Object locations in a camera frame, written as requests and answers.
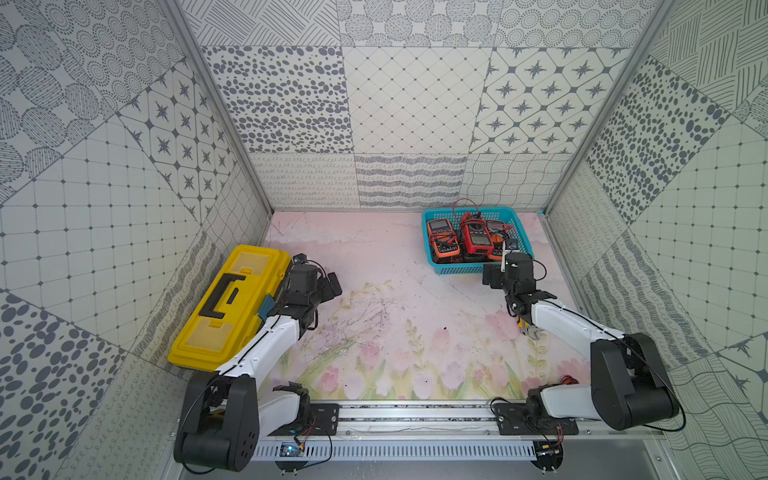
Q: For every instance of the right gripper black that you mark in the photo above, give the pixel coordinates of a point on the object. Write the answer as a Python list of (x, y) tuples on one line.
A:
[(494, 272)]

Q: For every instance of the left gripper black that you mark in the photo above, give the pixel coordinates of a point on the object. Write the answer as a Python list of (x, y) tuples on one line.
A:
[(324, 285)]

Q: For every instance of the orange Victor multimeter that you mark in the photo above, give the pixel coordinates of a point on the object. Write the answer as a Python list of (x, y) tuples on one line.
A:
[(503, 238)]

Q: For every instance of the red multimeter face down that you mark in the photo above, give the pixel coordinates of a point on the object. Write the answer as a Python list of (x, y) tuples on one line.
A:
[(475, 236)]

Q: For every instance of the orange multimeter face down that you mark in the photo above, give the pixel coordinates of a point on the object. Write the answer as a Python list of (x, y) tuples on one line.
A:
[(443, 241)]

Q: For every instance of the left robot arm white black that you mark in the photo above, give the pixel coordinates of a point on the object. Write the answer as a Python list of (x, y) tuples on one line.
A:
[(239, 379)]

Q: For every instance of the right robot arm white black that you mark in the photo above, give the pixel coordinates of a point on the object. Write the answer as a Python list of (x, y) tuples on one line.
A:
[(628, 384)]

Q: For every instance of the teal plastic basket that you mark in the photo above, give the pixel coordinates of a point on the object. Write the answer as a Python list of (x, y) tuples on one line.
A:
[(461, 240)]

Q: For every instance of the yellow black toolbox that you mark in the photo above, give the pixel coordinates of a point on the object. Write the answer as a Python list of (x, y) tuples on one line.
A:
[(227, 317)]

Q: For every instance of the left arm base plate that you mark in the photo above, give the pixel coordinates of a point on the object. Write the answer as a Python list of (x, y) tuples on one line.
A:
[(322, 417)]

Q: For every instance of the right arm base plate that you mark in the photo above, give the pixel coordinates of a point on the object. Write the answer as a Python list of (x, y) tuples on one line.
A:
[(518, 419)]

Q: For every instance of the aluminium mounting rail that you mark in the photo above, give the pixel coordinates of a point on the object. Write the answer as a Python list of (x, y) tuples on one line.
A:
[(414, 420)]

